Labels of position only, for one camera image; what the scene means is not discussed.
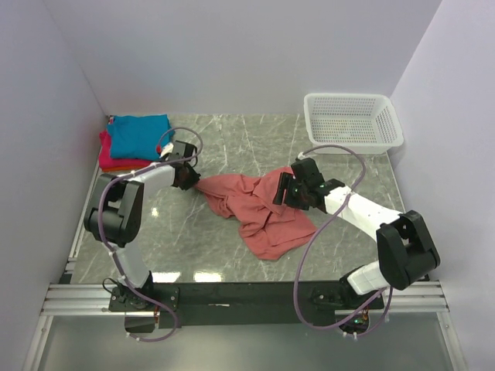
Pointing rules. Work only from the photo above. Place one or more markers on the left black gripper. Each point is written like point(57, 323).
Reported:
point(193, 179)

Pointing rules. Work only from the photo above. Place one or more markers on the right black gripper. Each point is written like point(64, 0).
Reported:
point(286, 182)

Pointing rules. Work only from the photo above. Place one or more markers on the white plastic basket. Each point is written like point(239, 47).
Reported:
point(365, 123)

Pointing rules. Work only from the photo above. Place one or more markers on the black base beam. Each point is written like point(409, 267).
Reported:
point(256, 303)

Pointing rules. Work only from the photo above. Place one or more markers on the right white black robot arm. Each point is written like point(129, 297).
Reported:
point(405, 249)

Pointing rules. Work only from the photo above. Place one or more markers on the folded blue t shirt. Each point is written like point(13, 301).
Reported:
point(138, 137)

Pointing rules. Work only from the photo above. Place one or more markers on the folded magenta t shirt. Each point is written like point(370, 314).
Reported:
point(105, 160)

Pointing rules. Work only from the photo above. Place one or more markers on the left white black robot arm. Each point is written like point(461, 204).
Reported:
point(114, 214)

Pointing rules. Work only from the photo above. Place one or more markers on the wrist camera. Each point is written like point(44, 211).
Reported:
point(304, 169)
point(177, 150)

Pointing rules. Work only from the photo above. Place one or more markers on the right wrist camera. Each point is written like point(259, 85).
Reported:
point(304, 169)

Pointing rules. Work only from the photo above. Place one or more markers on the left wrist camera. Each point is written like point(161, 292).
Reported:
point(177, 150)

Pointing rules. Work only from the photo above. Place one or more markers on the folded orange t shirt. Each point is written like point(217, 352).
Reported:
point(121, 169)

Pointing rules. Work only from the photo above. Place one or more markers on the aluminium rail frame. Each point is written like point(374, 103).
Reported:
point(92, 299)

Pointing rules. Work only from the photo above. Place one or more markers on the salmon pink t shirt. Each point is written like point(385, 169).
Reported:
point(268, 230)

